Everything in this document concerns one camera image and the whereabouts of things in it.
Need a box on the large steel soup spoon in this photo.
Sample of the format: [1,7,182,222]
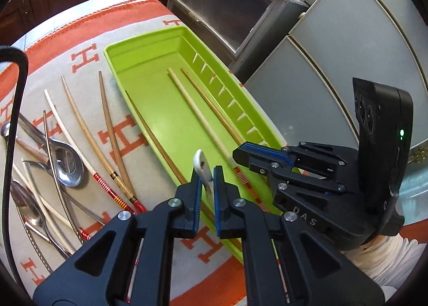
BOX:
[13,112,85,188]

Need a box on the small spoon wooden handle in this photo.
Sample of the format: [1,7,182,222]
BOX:
[0,123,51,164]

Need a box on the white spoon handle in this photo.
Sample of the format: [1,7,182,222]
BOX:
[193,149,215,213]

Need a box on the tan chopstick black band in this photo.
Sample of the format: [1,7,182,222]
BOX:
[61,76,148,213]

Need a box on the thin steel chopstick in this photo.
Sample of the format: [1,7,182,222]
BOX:
[43,109,84,245]

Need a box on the plain white chopstick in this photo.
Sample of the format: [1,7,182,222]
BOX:
[21,159,76,255]

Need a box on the person's right forearm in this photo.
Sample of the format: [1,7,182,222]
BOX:
[341,234,422,296]

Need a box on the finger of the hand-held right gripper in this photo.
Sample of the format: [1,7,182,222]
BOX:
[239,141,348,173]
[232,147,346,193]

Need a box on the black braided cable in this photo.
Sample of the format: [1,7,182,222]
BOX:
[0,46,29,293]

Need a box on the white chopstick red striped end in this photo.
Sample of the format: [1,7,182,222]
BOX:
[44,89,136,216]

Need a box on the ridged steel utensil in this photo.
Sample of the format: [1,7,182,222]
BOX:
[18,214,54,273]

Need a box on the dark brown chopstick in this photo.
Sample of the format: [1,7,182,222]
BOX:
[181,68,245,145]

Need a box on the orange white printed blanket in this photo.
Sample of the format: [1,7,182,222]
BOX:
[0,0,291,306]

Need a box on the grey refrigerator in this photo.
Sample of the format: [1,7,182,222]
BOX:
[231,0,428,173]

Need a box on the cream chopstick red patterned end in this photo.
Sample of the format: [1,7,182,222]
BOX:
[166,68,271,216]

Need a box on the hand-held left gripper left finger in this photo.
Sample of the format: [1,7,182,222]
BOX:
[33,167,203,306]

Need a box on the grey metal cabinet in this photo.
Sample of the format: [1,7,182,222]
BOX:
[166,0,310,74]

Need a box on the green plastic tray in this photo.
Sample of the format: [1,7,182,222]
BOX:
[104,25,292,265]

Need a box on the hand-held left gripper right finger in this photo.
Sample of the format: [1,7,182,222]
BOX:
[213,165,385,306]

